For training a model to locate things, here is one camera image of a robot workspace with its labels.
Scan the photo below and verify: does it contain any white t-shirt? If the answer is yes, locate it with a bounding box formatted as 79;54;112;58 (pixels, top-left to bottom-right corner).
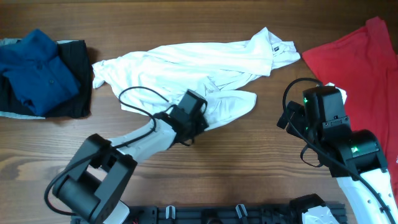
93;28;300;129

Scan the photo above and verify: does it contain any black folded garment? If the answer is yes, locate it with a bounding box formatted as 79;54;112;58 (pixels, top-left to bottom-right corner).
1;40;93;119

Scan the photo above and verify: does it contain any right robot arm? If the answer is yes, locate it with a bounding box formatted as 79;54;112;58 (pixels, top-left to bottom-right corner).
277;86;397;223

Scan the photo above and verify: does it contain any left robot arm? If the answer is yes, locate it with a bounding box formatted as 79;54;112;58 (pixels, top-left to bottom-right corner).
44;90;208;224

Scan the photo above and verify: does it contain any red t-shirt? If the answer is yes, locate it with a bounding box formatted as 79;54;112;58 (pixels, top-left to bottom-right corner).
302;17;397;194

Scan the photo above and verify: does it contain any blue folded shirt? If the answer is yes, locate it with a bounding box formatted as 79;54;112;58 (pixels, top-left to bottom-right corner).
1;29;80;116

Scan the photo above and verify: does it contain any right black cable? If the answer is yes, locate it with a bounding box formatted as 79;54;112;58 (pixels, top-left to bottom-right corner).
282;77;398;224

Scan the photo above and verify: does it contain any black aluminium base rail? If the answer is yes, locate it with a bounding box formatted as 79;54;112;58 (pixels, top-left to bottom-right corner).
124;204;296;224

